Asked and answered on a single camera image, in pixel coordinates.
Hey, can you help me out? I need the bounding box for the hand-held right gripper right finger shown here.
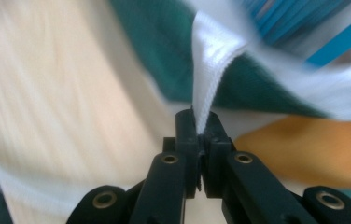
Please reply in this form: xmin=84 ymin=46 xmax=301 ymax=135
xmin=202 ymin=111 xmax=236 ymax=200

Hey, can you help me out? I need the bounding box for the white printed cloth bag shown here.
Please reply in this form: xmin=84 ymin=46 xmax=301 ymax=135
xmin=0 ymin=0 xmax=351 ymax=224

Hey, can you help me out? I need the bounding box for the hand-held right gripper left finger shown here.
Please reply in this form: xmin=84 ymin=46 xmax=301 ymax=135
xmin=162 ymin=107 xmax=203 ymax=200

